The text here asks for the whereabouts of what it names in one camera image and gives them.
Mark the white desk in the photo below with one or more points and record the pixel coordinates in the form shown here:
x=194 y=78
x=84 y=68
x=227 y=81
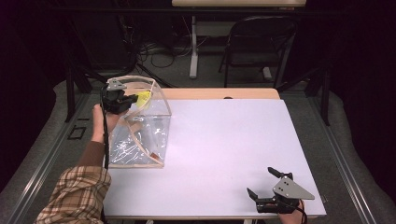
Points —
x=238 y=2

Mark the wooden table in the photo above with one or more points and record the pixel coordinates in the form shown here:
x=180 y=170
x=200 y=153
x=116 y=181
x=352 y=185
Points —
x=202 y=93

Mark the black folding chair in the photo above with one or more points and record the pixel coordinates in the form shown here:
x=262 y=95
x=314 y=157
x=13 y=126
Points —
x=258 y=40

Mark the transparent bag with beige trim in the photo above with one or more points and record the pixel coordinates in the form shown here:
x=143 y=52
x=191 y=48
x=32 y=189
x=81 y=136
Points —
x=146 y=137

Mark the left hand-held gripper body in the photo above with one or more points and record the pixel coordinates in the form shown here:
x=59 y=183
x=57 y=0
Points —
x=114 y=99

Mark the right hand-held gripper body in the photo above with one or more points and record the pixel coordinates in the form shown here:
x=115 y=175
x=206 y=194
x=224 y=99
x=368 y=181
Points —
x=288 y=189

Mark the person's right hand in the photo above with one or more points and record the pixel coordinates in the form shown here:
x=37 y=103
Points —
x=291 y=219

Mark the person's left hand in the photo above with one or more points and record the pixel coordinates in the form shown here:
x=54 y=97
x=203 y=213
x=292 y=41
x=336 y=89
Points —
x=99 y=127

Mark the black metal stand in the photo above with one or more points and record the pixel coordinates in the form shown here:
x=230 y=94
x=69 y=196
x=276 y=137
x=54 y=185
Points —
x=71 y=93
x=325 y=96

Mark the yellow shuttlecock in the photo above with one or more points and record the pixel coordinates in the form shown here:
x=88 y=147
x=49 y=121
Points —
x=144 y=99

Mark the white table cover sheet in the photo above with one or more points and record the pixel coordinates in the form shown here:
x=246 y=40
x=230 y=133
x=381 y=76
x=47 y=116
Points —
x=218 y=146

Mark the aluminium floor rail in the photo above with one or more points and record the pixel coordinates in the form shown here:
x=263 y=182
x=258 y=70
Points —
x=342 y=169
x=40 y=169

